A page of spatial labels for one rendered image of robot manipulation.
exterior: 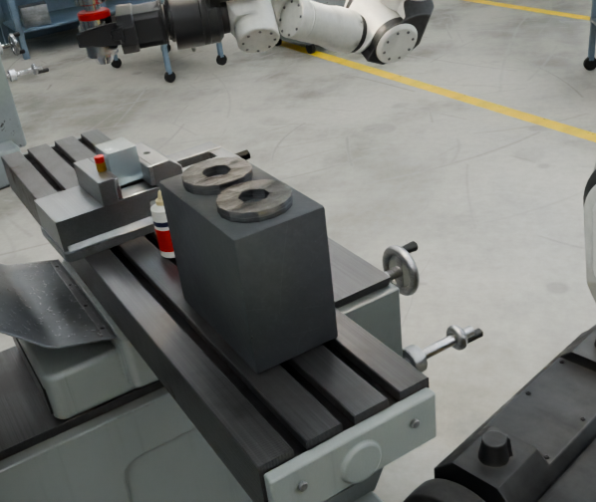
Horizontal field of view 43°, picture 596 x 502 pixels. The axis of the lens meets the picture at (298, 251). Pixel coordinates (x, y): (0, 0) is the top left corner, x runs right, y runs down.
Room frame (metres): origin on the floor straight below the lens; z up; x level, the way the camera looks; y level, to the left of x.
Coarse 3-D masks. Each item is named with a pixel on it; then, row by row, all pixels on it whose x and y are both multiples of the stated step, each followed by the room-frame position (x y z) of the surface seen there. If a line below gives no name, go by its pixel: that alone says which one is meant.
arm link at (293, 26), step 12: (276, 0) 1.24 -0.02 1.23; (288, 0) 1.24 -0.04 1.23; (300, 0) 1.22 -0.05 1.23; (276, 12) 1.25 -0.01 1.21; (288, 12) 1.24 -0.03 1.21; (300, 12) 1.21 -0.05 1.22; (312, 12) 1.22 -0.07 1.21; (288, 24) 1.23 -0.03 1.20; (300, 24) 1.20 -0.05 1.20; (312, 24) 1.21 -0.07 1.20; (288, 36) 1.22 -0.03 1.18; (300, 36) 1.21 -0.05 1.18
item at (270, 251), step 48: (192, 192) 0.86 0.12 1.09; (240, 192) 0.82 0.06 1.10; (288, 192) 0.80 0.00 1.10; (192, 240) 0.84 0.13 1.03; (240, 240) 0.73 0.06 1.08; (288, 240) 0.76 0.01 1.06; (192, 288) 0.87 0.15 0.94; (240, 288) 0.73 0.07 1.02; (288, 288) 0.75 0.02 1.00; (240, 336) 0.75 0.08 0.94; (288, 336) 0.75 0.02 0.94; (336, 336) 0.78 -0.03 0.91
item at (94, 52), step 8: (80, 24) 1.15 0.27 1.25; (88, 24) 1.13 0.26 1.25; (96, 24) 1.13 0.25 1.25; (104, 24) 1.14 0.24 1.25; (88, 48) 1.14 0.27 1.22; (96, 48) 1.13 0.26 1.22; (104, 48) 1.13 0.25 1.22; (112, 48) 1.14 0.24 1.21; (88, 56) 1.15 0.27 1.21; (96, 56) 1.13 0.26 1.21; (104, 56) 1.13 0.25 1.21
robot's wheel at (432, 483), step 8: (432, 480) 0.83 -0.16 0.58; (440, 480) 0.82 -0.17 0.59; (448, 480) 0.81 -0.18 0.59; (416, 488) 0.84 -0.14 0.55; (424, 488) 0.81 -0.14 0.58; (432, 488) 0.80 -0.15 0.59; (440, 488) 0.80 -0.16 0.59; (448, 488) 0.79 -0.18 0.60; (456, 488) 0.79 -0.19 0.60; (464, 488) 0.79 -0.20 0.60; (408, 496) 0.82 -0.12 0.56; (416, 496) 0.80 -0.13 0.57; (424, 496) 0.79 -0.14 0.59; (432, 496) 0.78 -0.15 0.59; (440, 496) 0.78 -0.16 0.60; (448, 496) 0.77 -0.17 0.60; (456, 496) 0.77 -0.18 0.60; (464, 496) 0.77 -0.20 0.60; (472, 496) 0.77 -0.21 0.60
